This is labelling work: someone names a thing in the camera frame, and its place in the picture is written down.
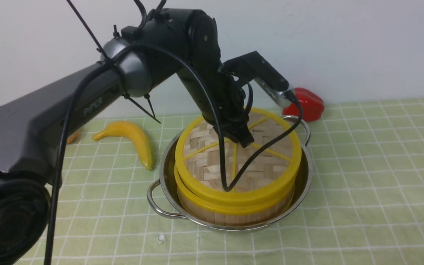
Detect yellow woven steamer lid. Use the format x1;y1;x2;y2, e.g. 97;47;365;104
175;108;302;214

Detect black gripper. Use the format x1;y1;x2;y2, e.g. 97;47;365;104
192;70;254;149

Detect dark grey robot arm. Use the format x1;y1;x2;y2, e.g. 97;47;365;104
0;5;254;265

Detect white paper scrap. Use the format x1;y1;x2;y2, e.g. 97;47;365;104
158;234;166;244

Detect yellow banana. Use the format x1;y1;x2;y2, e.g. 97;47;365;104
92;121;155;170

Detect bamboo steamer basket yellow rim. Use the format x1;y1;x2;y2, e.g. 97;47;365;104
174;168;295;226

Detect stainless steel pot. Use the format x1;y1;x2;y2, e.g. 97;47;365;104
146;120;313;233

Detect black camera cable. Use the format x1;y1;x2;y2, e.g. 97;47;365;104
43;0;304;265

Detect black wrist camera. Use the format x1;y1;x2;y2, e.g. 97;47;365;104
218;51;297;108

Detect red bell pepper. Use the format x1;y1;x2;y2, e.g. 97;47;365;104
293;87;325;123

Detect green checkered tablecloth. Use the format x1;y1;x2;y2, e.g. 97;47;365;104
52;98;424;265

